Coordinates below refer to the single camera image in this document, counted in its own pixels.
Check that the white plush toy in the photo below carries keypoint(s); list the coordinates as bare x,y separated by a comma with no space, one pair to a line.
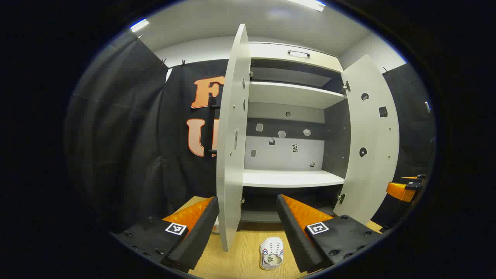
215,228

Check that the black backdrop cloth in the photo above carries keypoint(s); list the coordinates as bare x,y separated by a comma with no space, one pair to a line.
116,135

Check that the white cabinet drawer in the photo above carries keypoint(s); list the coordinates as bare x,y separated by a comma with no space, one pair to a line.
271,52

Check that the ceiling light strip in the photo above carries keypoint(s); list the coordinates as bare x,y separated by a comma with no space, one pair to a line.
139,25
310,4

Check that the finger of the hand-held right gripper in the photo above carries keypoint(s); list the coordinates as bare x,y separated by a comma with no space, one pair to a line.
414,177
397,190

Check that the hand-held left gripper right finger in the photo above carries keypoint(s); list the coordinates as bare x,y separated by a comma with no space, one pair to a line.
294,236

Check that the white cabinet door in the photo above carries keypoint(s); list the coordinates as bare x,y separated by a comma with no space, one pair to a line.
372,174
232,155

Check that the white striped canvas shoe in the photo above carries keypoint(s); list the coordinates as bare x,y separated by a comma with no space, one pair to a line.
271,248

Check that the white and grey shoe cabinet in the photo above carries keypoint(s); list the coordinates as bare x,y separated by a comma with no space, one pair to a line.
290,178

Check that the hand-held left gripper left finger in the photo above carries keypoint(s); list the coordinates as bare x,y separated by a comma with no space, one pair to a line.
201,228

